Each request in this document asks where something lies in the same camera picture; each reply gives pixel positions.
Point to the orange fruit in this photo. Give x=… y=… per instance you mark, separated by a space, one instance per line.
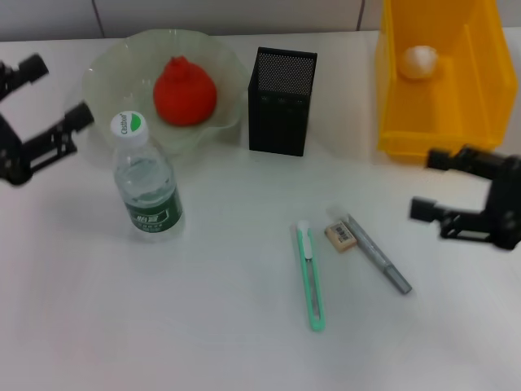
x=185 y=91

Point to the yellow plastic bin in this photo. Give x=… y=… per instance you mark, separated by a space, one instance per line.
x=431 y=114

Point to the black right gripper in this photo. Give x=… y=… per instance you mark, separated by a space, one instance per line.
x=506 y=203

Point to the clear bottle with green label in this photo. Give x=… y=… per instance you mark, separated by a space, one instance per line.
x=148 y=191

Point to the white paper ball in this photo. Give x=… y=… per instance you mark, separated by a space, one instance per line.
x=419 y=61

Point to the black mesh pen holder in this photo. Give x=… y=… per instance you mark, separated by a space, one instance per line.
x=281 y=122

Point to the grey pen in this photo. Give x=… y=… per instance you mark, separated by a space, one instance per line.
x=376 y=254

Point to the beige eraser with barcode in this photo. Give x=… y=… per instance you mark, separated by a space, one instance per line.
x=341 y=236

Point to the green utility knife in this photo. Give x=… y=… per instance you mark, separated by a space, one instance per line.
x=311 y=277

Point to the green glass fruit plate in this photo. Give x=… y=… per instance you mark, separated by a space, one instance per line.
x=118 y=73

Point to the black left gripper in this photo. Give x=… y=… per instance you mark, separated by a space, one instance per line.
x=12 y=163

